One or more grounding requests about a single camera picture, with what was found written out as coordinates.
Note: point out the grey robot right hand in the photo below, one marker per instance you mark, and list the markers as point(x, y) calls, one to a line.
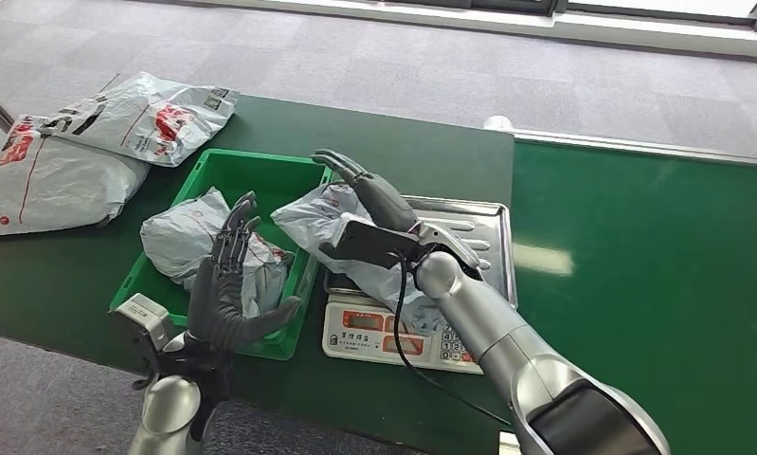
point(384, 201)

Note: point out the grey courier bag red print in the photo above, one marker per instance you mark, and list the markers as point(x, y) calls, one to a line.
point(315, 216)

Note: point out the large white courier bag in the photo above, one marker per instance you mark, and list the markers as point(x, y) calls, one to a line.
point(58, 182)

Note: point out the green plastic bin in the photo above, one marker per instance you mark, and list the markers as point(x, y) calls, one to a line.
point(265, 176)

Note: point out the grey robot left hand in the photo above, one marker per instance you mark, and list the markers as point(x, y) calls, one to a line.
point(218, 314)

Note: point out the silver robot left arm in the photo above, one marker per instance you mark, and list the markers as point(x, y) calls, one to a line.
point(168, 408)

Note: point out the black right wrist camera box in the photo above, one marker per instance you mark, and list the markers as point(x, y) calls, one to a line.
point(372, 242)

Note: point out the dark window frame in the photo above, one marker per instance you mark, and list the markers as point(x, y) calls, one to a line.
point(654, 7)

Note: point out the electronic scale with steel tray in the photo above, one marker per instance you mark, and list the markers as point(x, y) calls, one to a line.
point(359, 329)

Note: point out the crumpled grey courier bag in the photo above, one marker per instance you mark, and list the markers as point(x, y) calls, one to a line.
point(180, 235)

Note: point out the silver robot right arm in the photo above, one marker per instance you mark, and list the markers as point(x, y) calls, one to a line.
point(497, 339)

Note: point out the white conveyor roller end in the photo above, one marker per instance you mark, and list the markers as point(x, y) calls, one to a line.
point(497, 123)

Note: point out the white courier bag black print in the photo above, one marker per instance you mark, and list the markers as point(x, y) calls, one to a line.
point(139, 119)

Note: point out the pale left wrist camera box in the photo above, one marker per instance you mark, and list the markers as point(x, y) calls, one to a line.
point(146, 317)

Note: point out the silver conveyor side rail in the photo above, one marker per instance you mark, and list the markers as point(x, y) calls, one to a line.
point(635, 146)

